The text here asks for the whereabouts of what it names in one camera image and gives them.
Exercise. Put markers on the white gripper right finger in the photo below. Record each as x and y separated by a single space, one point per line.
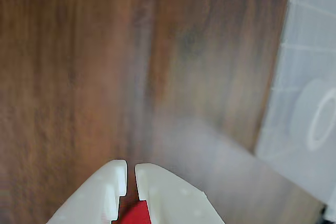
173 200

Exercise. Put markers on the red tape roll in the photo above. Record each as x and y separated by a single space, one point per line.
136 214

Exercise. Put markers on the white tape roll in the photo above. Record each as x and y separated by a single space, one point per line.
304 119

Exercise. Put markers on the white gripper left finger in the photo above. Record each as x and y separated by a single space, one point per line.
99 195

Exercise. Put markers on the clear plastic storage box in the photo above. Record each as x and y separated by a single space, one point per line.
296 37

